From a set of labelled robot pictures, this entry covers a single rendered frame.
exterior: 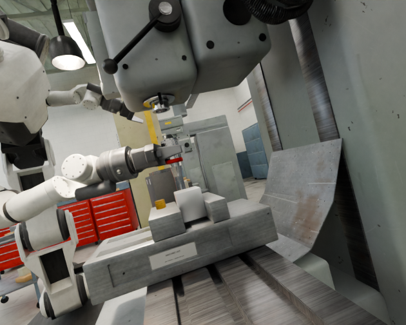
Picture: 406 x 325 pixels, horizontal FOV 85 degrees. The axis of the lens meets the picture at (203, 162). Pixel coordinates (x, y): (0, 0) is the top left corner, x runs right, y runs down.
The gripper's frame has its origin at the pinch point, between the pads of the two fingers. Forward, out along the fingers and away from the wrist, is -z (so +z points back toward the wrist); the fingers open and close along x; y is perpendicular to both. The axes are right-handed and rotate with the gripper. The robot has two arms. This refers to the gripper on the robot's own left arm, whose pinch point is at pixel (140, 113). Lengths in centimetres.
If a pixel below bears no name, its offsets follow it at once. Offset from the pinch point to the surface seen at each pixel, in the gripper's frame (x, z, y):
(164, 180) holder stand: 15.0, -10.7, -44.1
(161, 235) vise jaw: 49, 2, -75
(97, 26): 51, 23, -28
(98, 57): 48, 21, -34
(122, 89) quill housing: 51, 14, -46
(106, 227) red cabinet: -420, -49, 66
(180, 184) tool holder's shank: 40, -6, -59
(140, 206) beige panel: -123, -38, 1
